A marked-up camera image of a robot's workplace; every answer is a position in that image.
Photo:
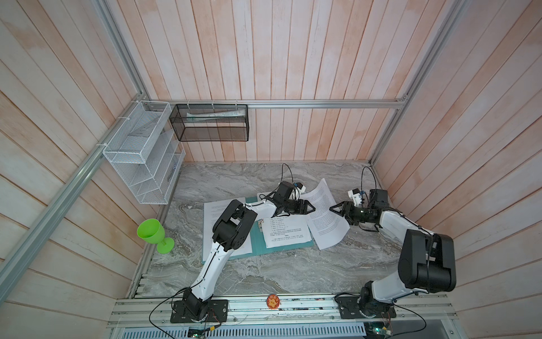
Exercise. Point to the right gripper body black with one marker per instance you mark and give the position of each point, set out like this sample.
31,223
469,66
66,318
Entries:
360,214

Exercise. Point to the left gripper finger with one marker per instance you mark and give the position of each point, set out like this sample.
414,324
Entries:
304,212
306,206

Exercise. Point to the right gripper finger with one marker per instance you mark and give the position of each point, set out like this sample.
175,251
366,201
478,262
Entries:
344,214
343,206

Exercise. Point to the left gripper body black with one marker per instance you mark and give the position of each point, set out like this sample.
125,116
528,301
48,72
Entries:
292,206

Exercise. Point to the printed paper sheet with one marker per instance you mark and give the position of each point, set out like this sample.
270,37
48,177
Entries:
326,227
285,231
211,212

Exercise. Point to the teal paper folder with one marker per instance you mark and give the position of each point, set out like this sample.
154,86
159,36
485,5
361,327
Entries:
259,248

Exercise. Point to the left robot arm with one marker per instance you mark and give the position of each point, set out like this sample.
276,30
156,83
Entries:
231,231

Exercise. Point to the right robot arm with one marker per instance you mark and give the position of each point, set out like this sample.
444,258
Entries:
426,262

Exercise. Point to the red round sticker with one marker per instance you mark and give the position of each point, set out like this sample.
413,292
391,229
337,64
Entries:
273,302

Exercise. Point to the green plastic goblet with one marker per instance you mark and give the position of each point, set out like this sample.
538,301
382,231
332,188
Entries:
152,232

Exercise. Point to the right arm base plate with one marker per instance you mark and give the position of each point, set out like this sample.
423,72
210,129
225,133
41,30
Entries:
356,307

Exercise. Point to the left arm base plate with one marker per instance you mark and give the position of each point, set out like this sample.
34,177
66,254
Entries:
197,312

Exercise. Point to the black mesh wall basket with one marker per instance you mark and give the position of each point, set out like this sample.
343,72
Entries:
210,122

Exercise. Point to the white wire mesh shelf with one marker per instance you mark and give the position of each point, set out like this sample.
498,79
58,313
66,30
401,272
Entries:
144,153

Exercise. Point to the aluminium front rail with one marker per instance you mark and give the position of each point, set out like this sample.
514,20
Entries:
248,310

